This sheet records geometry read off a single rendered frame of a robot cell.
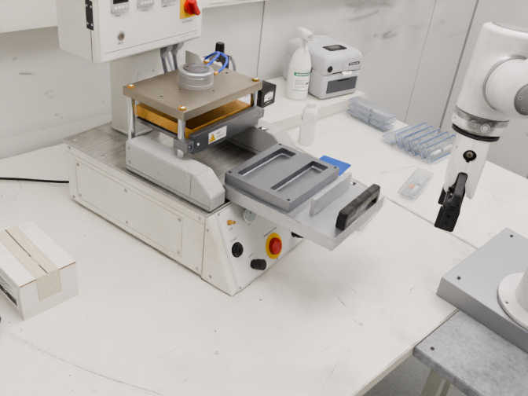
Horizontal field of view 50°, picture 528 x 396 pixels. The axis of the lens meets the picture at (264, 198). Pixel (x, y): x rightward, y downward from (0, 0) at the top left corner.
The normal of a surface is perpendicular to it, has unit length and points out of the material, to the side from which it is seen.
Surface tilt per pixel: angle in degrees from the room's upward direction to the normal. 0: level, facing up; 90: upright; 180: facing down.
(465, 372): 0
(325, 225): 0
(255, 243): 65
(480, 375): 0
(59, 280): 89
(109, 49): 90
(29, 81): 90
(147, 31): 90
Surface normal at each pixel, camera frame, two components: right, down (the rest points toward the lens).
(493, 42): -0.74, 0.21
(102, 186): -0.58, 0.38
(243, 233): 0.77, 0.00
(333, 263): 0.11, -0.84
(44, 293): 0.72, 0.43
